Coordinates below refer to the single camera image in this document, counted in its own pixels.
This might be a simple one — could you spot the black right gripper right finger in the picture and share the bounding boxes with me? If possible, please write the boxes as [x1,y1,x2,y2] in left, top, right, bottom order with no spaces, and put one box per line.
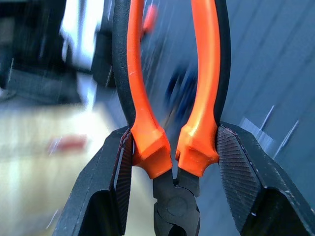
[215,123,315,236]

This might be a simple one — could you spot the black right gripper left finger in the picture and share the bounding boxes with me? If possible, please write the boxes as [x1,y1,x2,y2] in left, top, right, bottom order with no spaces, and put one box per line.
[52,126,135,236]

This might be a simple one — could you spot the orange and black pliers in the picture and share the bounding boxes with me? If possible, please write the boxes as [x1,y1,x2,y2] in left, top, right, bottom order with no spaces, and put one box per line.
[112,0,231,236]

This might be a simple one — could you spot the red tool on table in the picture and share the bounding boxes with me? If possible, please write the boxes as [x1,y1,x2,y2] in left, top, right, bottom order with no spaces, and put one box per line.
[48,134,89,155]

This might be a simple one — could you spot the red handled tool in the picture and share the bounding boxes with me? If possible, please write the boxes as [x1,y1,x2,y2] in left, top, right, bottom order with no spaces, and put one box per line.
[142,5,158,34]

